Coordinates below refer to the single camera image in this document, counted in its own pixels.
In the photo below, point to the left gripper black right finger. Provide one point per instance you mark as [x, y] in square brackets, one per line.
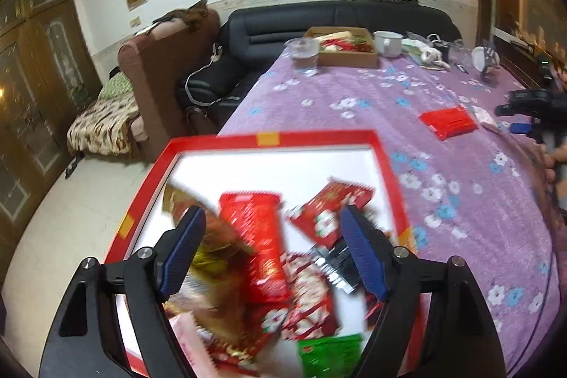
[434, 320]

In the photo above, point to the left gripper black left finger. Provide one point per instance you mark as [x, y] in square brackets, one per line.
[85, 339]

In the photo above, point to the pink white snack packet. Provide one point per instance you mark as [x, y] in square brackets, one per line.
[186, 332]

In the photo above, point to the brown gold sesame packet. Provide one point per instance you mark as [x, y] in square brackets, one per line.
[211, 291]

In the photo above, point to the green snack packet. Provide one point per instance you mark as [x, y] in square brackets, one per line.
[330, 357]

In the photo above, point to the dark purple snack packet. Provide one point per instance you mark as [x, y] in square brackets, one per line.
[338, 266]

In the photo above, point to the long red snack bar packet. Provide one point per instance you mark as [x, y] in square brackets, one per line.
[255, 218]

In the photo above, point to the small red floral snack packet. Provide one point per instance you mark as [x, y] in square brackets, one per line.
[318, 219]

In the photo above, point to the cardboard box of snacks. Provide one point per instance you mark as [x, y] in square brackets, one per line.
[344, 47]

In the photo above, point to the person right hand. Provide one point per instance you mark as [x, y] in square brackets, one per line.
[555, 168]

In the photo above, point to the pink small snack packet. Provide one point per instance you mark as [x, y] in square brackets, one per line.
[485, 119]

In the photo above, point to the black phone stand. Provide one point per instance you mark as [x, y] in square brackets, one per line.
[490, 62]

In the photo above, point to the white round container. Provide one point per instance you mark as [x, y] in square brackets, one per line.
[477, 58]

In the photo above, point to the red rectangular snack box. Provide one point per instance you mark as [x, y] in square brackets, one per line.
[449, 122]

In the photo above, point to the purple floral tablecloth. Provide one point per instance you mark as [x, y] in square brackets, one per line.
[478, 195]

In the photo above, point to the white cloth bundle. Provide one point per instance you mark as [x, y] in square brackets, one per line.
[424, 54]

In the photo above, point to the red white gift box tray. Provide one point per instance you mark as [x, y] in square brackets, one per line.
[295, 165]

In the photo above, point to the white ceramic mug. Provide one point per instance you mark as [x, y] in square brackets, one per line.
[388, 44]

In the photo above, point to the leopard print blanket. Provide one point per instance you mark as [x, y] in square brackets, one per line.
[104, 128]

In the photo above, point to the clear plastic cup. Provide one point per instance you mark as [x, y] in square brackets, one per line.
[304, 53]

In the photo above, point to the brown armchair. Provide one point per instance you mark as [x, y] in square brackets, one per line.
[155, 60]

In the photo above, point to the wooden glass cabinet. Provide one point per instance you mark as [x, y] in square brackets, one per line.
[47, 79]

